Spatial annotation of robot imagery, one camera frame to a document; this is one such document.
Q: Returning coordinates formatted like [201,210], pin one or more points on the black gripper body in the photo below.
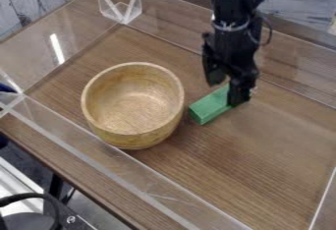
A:
[234,46]

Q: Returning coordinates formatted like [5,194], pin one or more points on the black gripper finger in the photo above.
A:
[239,88]
[214,69]

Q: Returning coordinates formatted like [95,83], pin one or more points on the green rectangular block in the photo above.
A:
[211,106]

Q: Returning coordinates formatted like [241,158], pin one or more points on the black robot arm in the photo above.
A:
[234,13]

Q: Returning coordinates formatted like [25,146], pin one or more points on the brown wooden bowl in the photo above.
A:
[133,104]

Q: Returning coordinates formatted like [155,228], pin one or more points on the black table leg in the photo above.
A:
[55,186]

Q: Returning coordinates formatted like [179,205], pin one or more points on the clear acrylic corner bracket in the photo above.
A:
[121,12]

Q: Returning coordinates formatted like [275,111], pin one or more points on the clear acrylic tray wall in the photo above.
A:
[133,191]

